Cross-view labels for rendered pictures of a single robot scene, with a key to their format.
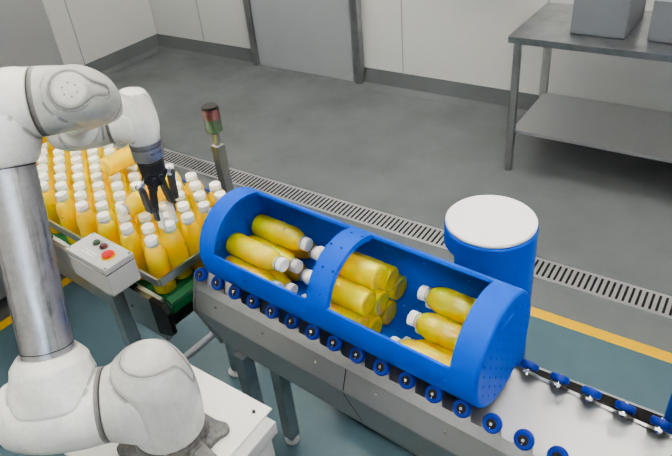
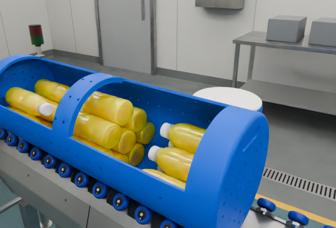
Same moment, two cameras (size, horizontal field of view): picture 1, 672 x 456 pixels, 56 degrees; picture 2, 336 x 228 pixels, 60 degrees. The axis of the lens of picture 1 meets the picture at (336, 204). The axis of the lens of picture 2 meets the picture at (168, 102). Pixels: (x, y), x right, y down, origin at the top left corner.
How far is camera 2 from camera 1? 0.87 m
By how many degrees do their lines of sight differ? 12
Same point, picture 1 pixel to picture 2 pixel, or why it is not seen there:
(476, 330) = (217, 143)
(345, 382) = (88, 219)
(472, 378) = (210, 202)
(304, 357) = (57, 196)
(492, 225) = (227, 101)
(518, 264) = not seen: hidden behind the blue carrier
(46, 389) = not seen: outside the picture
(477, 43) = (215, 54)
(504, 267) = not seen: hidden behind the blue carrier
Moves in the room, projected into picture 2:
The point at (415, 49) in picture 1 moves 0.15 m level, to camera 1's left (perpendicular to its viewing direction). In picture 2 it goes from (183, 57) to (173, 58)
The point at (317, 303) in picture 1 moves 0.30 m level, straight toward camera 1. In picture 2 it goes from (60, 131) to (24, 223)
